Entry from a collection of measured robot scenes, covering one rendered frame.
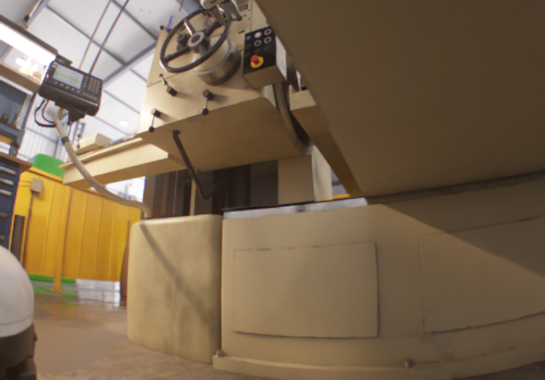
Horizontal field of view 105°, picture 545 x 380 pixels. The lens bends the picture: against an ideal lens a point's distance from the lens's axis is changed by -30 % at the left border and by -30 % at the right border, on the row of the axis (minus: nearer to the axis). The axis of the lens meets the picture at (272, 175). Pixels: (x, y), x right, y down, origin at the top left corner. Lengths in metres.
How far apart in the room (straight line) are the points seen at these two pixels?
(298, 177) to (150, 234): 0.89
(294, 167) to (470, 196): 1.09
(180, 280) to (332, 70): 1.05
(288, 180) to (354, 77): 1.39
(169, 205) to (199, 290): 1.13
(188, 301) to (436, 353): 0.91
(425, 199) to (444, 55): 0.65
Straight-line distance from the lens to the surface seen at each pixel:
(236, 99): 1.28
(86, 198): 3.78
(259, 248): 1.06
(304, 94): 0.95
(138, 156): 2.01
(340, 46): 0.35
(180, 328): 1.28
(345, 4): 0.31
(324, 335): 0.99
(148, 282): 1.39
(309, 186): 1.70
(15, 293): 0.48
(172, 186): 2.25
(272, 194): 1.76
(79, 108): 1.54
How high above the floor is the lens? 0.36
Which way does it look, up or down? 19 degrees up
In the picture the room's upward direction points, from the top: straight up
